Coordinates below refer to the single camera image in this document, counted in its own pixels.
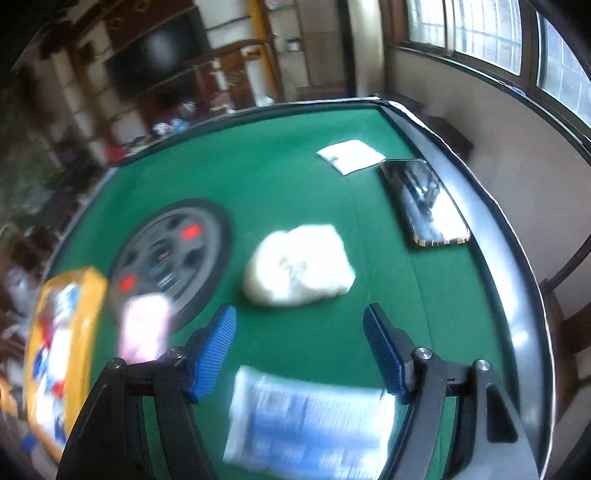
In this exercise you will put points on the black television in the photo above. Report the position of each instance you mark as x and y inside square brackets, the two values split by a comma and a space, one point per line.
[157, 50]

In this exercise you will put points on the white paper card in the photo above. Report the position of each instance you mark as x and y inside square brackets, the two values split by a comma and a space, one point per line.
[353, 157]

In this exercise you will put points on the white cloth bundle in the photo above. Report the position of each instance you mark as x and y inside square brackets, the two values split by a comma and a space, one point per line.
[300, 267]

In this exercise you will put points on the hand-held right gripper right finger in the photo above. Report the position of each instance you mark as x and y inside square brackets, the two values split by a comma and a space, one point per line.
[383, 350]

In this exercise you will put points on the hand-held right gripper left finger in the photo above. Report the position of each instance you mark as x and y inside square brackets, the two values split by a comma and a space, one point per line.
[214, 350]

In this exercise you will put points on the dark wooden chair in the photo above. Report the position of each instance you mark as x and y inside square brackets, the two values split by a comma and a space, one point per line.
[568, 323]

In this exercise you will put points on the black smartphone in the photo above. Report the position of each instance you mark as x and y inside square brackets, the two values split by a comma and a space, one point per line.
[425, 203]

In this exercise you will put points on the white blue flat packet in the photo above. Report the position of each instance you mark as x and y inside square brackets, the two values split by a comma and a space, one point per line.
[309, 424]

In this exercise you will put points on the dark framed window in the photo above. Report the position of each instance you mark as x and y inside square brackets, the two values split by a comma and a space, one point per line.
[485, 32]

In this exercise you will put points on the pink tissue pack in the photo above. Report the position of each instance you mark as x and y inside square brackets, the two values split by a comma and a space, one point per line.
[145, 327]

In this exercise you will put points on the standing air conditioner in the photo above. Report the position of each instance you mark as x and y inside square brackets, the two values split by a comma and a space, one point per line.
[364, 46]

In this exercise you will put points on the round grey table panel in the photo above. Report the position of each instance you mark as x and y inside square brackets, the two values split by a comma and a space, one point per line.
[194, 258]

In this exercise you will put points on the yellow cardboard box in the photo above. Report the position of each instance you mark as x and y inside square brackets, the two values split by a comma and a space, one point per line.
[87, 295]

